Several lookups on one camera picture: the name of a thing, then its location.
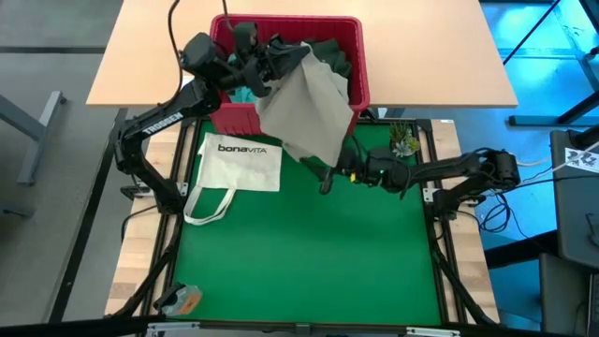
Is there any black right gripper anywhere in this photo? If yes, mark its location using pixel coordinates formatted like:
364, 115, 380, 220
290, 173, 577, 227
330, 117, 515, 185
301, 147, 378, 196

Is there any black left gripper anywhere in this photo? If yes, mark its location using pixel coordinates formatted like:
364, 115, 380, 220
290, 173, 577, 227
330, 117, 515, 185
242, 37, 311, 98

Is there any red plastic laundry bin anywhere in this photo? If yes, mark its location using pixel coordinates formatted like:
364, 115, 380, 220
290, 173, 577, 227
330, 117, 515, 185
209, 13, 372, 137

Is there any dark green garment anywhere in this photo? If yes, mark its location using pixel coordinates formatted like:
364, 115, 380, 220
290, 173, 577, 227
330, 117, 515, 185
308, 37, 353, 80

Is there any teal garment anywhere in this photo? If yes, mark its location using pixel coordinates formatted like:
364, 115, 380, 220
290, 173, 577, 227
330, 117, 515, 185
227, 53, 258, 105

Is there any white bonavita tote bag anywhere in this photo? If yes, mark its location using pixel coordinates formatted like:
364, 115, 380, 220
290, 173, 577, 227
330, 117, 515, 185
183, 132, 284, 227

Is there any green table mat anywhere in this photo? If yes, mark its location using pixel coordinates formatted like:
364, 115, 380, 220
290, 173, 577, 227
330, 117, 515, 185
170, 119, 444, 327

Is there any small potted succulent plant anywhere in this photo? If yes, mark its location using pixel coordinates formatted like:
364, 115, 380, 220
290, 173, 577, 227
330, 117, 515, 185
388, 120, 422, 159

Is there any light wooden desk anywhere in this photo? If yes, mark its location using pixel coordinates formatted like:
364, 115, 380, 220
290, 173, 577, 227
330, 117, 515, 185
86, 0, 519, 110

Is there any black and orange device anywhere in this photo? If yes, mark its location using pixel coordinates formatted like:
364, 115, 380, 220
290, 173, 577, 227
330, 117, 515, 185
153, 282, 204, 317

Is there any black metal desk base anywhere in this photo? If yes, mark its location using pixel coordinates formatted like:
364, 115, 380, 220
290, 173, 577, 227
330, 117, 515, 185
503, 0, 599, 127

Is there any dark grey equipment case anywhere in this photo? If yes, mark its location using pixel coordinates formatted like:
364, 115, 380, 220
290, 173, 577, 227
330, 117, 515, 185
549, 126, 599, 271
537, 252, 599, 337

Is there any white paper tag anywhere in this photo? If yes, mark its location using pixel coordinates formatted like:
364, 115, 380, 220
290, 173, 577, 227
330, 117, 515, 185
563, 147, 599, 170

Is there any grey metal desk leg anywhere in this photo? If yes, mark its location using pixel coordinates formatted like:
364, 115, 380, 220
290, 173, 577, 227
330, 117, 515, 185
0, 90, 67, 186

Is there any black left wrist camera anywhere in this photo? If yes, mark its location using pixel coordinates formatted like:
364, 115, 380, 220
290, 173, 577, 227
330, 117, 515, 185
232, 22, 259, 56

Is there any black camera cable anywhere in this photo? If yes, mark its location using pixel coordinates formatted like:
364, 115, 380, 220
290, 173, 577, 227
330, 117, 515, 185
221, 0, 236, 32

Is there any black cable with tag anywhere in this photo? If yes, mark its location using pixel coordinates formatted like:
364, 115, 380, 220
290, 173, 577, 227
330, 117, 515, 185
396, 170, 416, 201

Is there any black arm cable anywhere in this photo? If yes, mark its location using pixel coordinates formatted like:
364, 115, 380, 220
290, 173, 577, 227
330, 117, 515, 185
156, 0, 184, 108

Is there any black aluminium table frame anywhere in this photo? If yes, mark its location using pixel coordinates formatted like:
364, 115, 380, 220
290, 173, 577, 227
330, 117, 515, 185
105, 114, 502, 337

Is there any black cable bundle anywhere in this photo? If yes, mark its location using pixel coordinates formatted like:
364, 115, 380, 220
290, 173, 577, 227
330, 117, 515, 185
476, 191, 519, 235

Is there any white cable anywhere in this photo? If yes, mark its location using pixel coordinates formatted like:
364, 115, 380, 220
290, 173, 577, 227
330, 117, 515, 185
514, 139, 599, 182

